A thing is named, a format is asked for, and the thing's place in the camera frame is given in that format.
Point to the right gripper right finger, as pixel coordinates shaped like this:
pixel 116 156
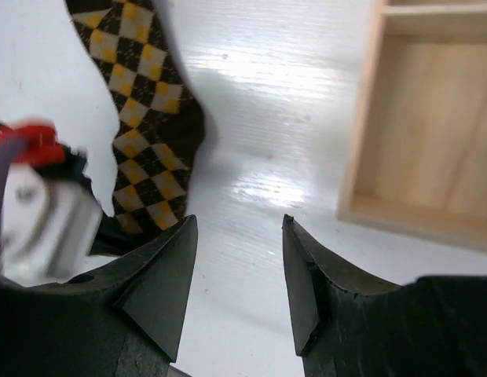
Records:
pixel 315 276

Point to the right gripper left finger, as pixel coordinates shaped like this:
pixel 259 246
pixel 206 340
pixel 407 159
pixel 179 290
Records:
pixel 132 310

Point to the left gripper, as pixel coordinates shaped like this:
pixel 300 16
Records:
pixel 111 239

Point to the dark brown argyle sock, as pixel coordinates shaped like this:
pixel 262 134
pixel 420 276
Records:
pixel 161 124

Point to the wooden compartment tray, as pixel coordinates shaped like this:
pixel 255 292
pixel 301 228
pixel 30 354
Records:
pixel 417 163

